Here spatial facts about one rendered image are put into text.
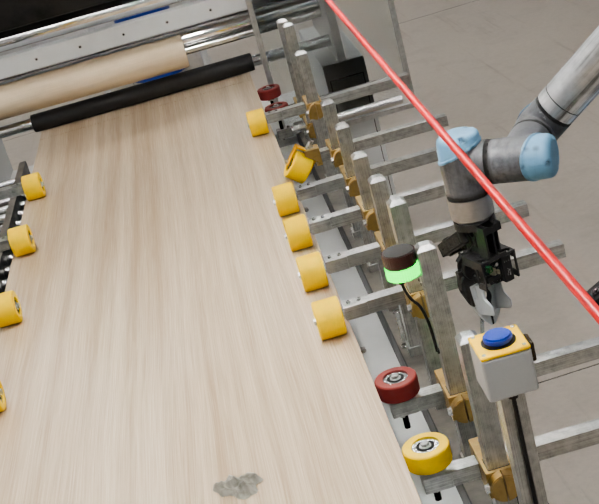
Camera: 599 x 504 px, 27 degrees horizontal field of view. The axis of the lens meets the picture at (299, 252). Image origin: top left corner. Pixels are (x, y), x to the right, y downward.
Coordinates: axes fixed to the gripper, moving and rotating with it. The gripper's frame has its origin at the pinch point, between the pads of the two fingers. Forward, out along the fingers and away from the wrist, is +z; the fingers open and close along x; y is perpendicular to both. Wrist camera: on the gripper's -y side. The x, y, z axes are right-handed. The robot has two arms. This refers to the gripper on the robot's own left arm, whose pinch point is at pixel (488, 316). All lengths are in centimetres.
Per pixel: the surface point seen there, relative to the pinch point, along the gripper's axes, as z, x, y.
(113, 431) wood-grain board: 11, -62, -42
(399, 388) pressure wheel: 10.3, -16.5, -8.5
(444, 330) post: 0.6, -7.5, -3.3
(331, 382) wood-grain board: 10.6, -23.8, -21.7
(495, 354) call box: -21, -27, 46
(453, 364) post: 7.7, -7.4, -3.3
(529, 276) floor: 101, 125, -182
